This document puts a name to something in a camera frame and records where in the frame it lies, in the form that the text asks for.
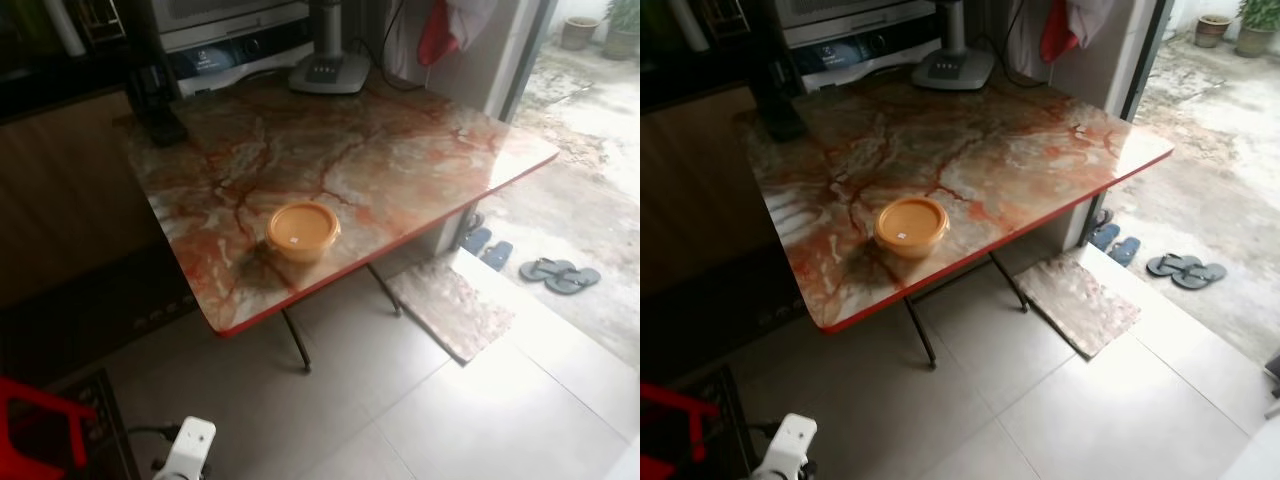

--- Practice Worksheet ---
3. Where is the grey flip-flop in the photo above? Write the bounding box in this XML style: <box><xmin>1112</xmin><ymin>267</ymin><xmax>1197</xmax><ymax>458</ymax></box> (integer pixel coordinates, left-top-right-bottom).
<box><xmin>545</xmin><ymin>266</ymin><xmax>602</xmax><ymax>296</ymax></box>
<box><xmin>518</xmin><ymin>258</ymin><xmax>579</xmax><ymax>283</ymax></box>
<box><xmin>1146</xmin><ymin>253</ymin><xmax>1201</xmax><ymax>278</ymax></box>
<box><xmin>1172</xmin><ymin>262</ymin><xmax>1228</xmax><ymax>291</ymax></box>

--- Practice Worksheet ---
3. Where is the brown empty plant pot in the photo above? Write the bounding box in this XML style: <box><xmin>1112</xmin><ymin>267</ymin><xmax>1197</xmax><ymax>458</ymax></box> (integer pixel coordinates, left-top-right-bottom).
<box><xmin>560</xmin><ymin>15</ymin><xmax>601</xmax><ymax>51</ymax></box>
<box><xmin>1195</xmin><ymin>14</ymin><xmax>1233</xmax><ymax>49</ymax></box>

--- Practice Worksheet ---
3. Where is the red hanging cloth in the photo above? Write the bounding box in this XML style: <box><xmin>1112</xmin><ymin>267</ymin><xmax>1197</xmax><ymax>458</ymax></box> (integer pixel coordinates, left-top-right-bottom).
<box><xmin>1040</xmin><ymin>0</ymin><xmax>1116</xmax><ymax>66</ymax></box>
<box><xmin>417</xmin><ymin>0</ymin><xmax>498</xmax><ymax>68</ymax></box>

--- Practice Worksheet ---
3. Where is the red plastic stool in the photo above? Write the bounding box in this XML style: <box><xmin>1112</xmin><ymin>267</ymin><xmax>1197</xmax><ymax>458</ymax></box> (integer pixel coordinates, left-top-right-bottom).
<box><xmin>640</xmin><ymin>383</ymin><xmax>721</xmax><ymax>480</ymax></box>
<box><xmin>0</xmin><ymin>377</ymin><xmax>98</xmax><ymax>480</ymax></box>

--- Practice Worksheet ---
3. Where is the red-veined marble table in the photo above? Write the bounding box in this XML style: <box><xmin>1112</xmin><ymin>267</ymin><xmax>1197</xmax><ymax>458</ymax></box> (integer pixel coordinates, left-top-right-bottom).
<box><xmin>735</xmin><ymin>68</ymin><xmax>1176</xmax><ymax>371</ymax></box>
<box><xmin>125</xmin><ymin>68</ymin><xmax>561</xmax><ymax>373</ymax></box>

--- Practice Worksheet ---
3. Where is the grey fan base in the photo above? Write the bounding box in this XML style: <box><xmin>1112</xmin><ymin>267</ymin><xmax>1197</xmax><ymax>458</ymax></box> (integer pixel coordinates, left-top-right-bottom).
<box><xmin>912</xmin><ymin>0</ymin><xmax>998</xmax><ymax>93</ymax></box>
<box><xmin>288</xmin><ymin>0</ymin><xmax>373</xmax><ymax>96</ymax></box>

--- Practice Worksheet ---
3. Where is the brown wooden cabinet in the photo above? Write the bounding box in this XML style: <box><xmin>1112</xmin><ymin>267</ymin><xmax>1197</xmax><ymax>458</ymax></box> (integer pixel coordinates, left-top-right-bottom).
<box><xmin>0</xmin><ymin>85</ymin><xmax>171</xmax><ymax>311</ymax></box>
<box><xmin>640</xmin><ymin>85</ymin><xmax>766</xmax><ymax>301</ymax></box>

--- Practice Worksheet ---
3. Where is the beige doormat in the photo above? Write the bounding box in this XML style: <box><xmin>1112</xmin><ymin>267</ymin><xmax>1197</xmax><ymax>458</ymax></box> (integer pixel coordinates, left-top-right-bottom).
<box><xmin>1012</xmin><ymin>252</ymin><xmax>1141</xmax><ymax>361</ymax></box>
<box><xmin>388</xmin><ymin>258</ymin><xmax>516</xmax><ymax>366</ymax></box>

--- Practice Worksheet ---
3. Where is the silver appliance with display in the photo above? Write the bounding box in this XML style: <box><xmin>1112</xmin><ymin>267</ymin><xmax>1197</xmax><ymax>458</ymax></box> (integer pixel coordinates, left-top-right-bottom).
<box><xmin>780</xmin><ymin>0</ymin><xmax>941</xmax><ymax>93</ymax></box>
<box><xmin>150</xmin><ymin>0</ymin><xmax>313</xmax><ymax>98</ymax></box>

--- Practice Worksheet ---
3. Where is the potted green plant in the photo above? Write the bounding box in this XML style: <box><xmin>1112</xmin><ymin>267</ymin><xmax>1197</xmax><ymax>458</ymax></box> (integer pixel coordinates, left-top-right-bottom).
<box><xmin>1235</xmin><ymin>0</ymin><xmax>1280</xmax><ymax>58</ymax></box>
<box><xmin>603</xmin><ymin>0</ymin><xmax>641</xmax><ymax>61</ymax></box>

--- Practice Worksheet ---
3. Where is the white paper roll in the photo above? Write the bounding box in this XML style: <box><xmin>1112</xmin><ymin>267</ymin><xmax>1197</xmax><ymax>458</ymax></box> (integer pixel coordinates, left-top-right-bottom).
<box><xmin>45</xmin><ymin>0</ymin><xmax>88</xmax><ymax>58</ymax></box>

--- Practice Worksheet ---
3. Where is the orange lidded plastic container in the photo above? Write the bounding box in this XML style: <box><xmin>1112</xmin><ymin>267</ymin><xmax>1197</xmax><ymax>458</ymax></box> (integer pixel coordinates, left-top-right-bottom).
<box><xmin>874</xmin><ymin>196</ymin><xmax>950</xmax><ymax>260</ymax></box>
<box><xmin>266</xmin><ymin>201</ymin><xmax>342</xmax><ymax>264</ymax></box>

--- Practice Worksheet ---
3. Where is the dark patterned floor mat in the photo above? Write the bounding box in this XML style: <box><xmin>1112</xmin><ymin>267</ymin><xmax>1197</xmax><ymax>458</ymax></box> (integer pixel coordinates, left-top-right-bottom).
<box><xmin>0</xmin><ymin>240</ymin><xmax>206</xmax><ymax>391</ymax></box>

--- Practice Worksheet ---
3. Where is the black upright stand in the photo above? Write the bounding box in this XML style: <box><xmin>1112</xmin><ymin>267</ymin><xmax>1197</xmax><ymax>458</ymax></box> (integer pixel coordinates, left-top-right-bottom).
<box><xmin>745</xmin><ymin>0</ymin><xmax>809</xmax><ymax>143</ymax></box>
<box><xmin>118</xmin><ymin>0</ymin><xmax>189</xmax><ymax>148</ymax></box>

